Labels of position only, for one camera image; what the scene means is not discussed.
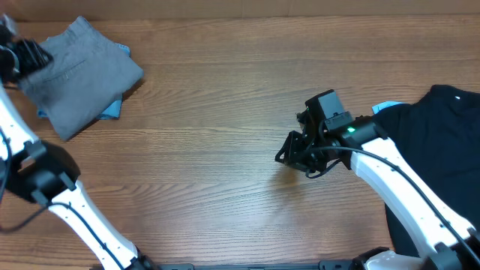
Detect grey cotton shorts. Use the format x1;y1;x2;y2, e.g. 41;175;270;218
18;16;144;141

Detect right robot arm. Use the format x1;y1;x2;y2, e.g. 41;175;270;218
275;89;479;269

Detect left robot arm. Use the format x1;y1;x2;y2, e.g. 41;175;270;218
1;18;155;269

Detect light blue cloth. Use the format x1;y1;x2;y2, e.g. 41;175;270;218
372;100;404;114

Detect folded blue denim jeans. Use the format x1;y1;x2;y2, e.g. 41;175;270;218
61;39;131;120

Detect black garment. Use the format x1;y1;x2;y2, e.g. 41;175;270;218
370;84;480;258

